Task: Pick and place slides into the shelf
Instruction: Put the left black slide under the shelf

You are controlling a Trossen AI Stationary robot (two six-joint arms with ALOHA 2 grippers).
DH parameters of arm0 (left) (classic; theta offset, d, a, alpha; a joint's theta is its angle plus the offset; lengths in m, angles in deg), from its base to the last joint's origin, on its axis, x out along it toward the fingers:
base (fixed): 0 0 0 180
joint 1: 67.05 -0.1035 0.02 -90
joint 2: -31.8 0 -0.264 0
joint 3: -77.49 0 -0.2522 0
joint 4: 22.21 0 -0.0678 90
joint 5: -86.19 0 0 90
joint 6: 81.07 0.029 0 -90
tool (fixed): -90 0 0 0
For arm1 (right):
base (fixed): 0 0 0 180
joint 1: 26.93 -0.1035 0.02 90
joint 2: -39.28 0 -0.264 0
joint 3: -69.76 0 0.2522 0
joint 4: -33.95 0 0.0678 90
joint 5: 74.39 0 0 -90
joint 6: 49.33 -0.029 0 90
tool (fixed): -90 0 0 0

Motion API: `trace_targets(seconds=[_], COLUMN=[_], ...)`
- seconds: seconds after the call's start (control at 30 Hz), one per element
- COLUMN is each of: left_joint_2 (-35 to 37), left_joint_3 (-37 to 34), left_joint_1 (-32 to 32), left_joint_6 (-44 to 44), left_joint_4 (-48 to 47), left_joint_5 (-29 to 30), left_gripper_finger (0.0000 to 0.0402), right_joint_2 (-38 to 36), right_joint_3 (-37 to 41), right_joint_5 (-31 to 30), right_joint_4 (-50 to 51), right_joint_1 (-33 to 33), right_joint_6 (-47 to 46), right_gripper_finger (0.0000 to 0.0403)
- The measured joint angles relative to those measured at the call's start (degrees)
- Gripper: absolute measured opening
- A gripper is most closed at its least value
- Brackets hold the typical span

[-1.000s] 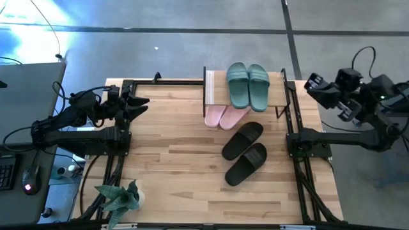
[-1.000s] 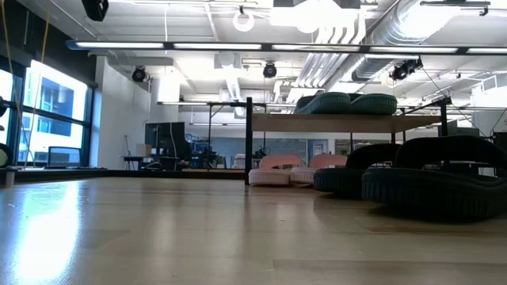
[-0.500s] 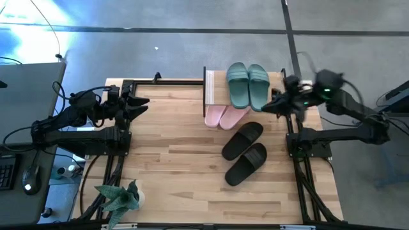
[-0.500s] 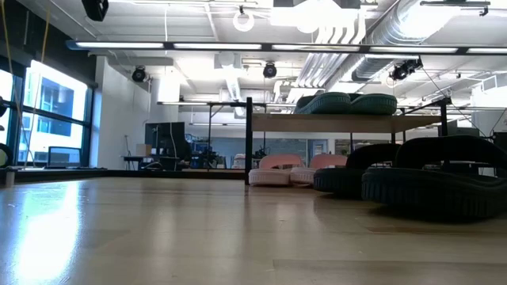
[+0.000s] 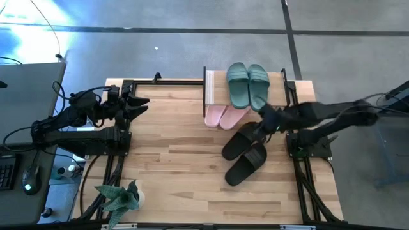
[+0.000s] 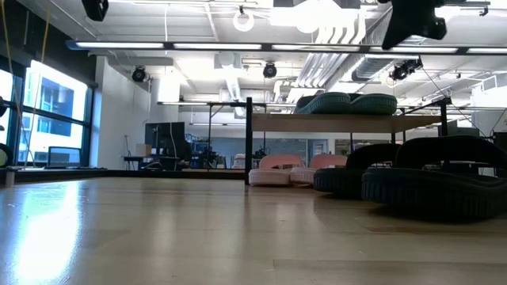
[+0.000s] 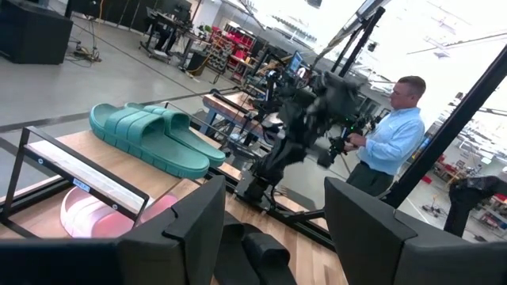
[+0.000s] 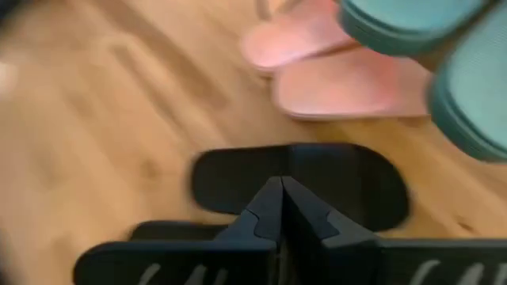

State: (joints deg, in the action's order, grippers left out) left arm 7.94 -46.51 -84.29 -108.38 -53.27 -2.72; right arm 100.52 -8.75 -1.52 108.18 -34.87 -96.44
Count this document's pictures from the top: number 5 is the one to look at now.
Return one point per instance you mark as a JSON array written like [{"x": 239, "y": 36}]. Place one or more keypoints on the plastic bottle white cap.
[{"x": 72, "y": 170}]

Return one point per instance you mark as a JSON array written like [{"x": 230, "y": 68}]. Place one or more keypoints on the black computer keyboard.
[{"x": 6, "y": 172}]

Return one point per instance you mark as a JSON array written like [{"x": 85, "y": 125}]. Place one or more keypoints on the pink rubber slide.
[
  {"x": 233, "y": 118},
  {"x": 214, "y": 116}
]

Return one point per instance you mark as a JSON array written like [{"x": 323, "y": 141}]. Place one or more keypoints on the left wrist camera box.
[{"x": 113, "y": 94}]

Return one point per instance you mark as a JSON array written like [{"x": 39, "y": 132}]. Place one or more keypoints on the wooden shelf black metal frame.
[{"x": 217, "y": 91}]

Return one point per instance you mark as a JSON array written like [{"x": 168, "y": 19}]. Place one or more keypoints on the black rubber slide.
[
  {"x": 238, "y": 143},
  {"x": 246, "y": 166}
]

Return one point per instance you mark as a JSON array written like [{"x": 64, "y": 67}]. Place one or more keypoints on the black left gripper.
[{"x": 124, "y": 107}]

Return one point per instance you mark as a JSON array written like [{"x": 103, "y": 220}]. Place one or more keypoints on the grey equipment stand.
[{"x": 401, "y": 92}]

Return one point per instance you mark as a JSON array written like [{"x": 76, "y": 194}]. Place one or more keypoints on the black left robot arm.
[{"x": 80, "y": 140}]

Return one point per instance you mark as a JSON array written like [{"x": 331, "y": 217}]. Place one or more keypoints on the black computer mouse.
[{"x": 31, "y": 179}]

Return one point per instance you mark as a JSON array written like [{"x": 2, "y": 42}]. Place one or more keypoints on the green rubber slide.
[
  {"x": 259, "y": 89},
  {"x": 238, "y": 86}
]

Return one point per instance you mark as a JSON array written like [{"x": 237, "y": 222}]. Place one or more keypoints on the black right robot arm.
[{"x": 332, "y": 115}]

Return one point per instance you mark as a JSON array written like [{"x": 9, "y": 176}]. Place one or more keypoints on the potted plant white pot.
[{"x": 119, "y": 199}]

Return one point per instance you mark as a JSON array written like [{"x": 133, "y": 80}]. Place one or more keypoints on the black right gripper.
[{"x": 274, "y": 119}]

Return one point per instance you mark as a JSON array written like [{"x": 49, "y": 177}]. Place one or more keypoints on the grey office desk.
[{"x": 25, "y": 96}]

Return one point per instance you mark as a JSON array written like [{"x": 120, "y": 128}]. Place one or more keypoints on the black aluminium table frame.
[{"x": 306, "y": 191}]

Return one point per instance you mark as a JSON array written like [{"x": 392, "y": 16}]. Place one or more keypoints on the white power strip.
[{"x": 78, "y": 158}]

